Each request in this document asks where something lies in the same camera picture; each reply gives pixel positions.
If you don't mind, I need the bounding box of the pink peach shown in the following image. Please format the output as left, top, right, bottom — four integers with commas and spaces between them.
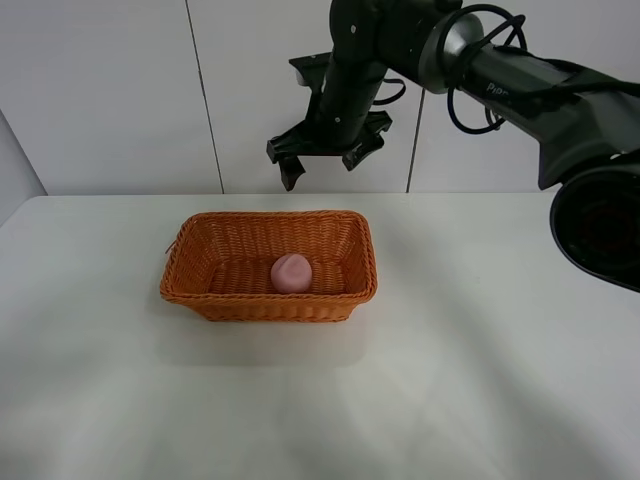
270, 254, 312, 294

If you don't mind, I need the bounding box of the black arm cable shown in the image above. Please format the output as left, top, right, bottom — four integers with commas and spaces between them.
369, 3, 640, 134

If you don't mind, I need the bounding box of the orange woven plastic basket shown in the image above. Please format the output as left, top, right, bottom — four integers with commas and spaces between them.
159, 210, 377, 323

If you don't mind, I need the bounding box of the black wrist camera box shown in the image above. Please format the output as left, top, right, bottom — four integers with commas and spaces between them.
289, 52, 331, 94

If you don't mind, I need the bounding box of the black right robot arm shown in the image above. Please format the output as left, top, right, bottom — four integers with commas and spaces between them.
266, 1, 639, 290

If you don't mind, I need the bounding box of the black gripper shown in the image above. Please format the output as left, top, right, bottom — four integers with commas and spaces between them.
266, 52, 391, 190

